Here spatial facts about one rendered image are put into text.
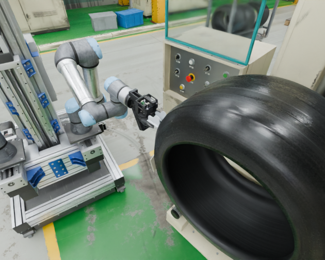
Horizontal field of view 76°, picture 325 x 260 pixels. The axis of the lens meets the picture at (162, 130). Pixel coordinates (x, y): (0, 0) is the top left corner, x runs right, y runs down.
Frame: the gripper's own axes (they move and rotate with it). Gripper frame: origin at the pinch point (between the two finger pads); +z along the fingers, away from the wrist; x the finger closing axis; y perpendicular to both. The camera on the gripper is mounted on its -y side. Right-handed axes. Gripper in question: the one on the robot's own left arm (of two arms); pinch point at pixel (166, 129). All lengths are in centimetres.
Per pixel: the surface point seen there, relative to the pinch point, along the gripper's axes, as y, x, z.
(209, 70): -5, 56, -19
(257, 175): 22.4, -12.4, 34.3
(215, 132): 25.3, -11.7, 22.8
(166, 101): -41, 52, -43
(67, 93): -145, 50, -237
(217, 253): -34, -8, 40
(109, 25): -157, 274, -442
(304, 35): 37, 25, 23
